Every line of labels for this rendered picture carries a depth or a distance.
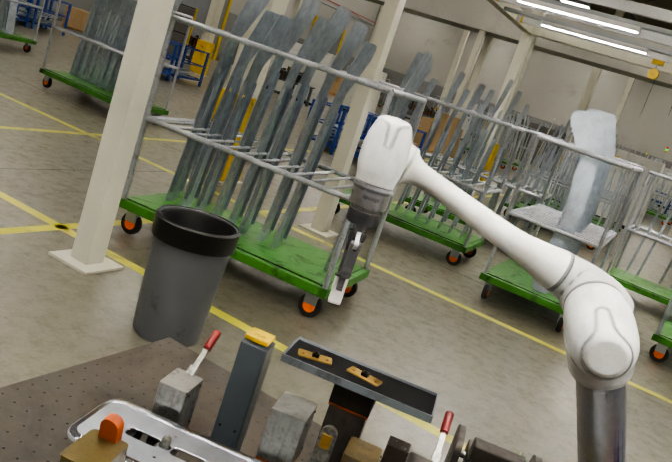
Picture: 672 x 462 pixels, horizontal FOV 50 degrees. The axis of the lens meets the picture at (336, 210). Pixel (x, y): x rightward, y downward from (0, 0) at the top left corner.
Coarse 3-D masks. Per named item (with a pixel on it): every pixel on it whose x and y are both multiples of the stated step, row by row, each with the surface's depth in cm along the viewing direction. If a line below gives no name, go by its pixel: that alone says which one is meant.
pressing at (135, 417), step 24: (96, 408) 152; (120, 408) 154; (72, 432) 141; (144, 432) 148; (168, 432) 151; (192, 432) 153; (144, 456) 141; (168, 456) 143; (216, 456) 148; (240, 456) 151
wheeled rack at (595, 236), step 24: (624, 168) 683; (624, 192) 684; (504, 216) 733; (528, 216) 746; (552, 216) 823; (576, 240) 704; (600, 240) 694; (504, 264) 816; (600, 264) 869; (504, 288) 734; (528, 288) 736
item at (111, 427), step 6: (108, 414) 132; (114, 414) 131; (102, 420) 130; (108, 420) 130; (114, 420) 130; (120, 420) 131; (102, 426) 131; (108, 426) 130; (114, 426) 130; (120, 426) 131; (102, 432) 131; (108, 432) 131; (114, 432) 130; (120, 432) 131; (108, 438) 131; (114, 438) 131; (120, 438) 133
